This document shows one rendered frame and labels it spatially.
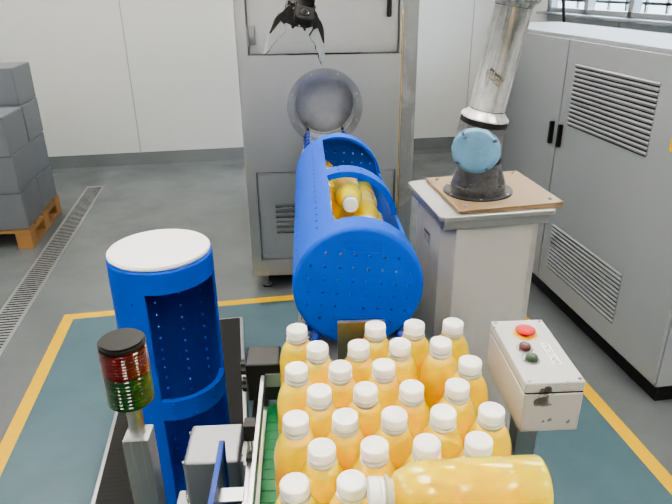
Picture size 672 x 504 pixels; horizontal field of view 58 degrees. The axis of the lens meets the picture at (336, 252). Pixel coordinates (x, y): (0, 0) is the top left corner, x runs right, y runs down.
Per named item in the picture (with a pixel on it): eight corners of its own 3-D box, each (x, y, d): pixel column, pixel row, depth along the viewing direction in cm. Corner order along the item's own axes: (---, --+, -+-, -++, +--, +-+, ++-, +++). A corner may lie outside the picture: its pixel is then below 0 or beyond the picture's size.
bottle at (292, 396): (323, 451, 112) (321, 364, 104) (317, 480, 105) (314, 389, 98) (285, 448, 113) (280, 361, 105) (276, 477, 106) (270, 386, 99)
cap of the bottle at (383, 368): (395, 380, 100) (396, 370, 99) (372, 379, 100) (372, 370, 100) (394, 366, 104) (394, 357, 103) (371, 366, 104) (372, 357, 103)
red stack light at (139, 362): (155, 355, 86) (151, 331, 85) (144, 382, 81) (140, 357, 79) (109, 357, 86) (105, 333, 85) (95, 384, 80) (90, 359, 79)
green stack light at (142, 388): (159, 384, 88) (155, 355, 86) (149, 412, 83) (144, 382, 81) (115, 385, 88) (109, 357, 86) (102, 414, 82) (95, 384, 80)
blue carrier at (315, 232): (372, 214, 217) (382, 136, 206) (413, 348, 137) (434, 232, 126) (293, 208, 214) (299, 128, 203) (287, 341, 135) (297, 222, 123)
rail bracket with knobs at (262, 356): (291, 384, 131) (289, 344, 127) (291, 405, 125) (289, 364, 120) (246, 386, 131) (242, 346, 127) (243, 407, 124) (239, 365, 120)
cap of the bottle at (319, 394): (303, 404, 95) (303, 395, 94) (312, 389, 98) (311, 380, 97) (327, 409, 94) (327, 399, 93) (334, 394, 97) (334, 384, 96)
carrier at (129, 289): (131, 512, 194) (211, 533, 186) (82, 266, 158) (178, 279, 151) (177, 452, 219) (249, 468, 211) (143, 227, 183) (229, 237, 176)
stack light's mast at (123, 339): (164, 417, 91) (150, 325, 84) (155, 446, 85) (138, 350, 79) (122, 419, 91) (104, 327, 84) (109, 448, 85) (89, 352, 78)
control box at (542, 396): (535, 362, 120) (542, 317, 116) (577, 430, 102) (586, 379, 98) (485, 364, 120) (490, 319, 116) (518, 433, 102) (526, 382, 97)
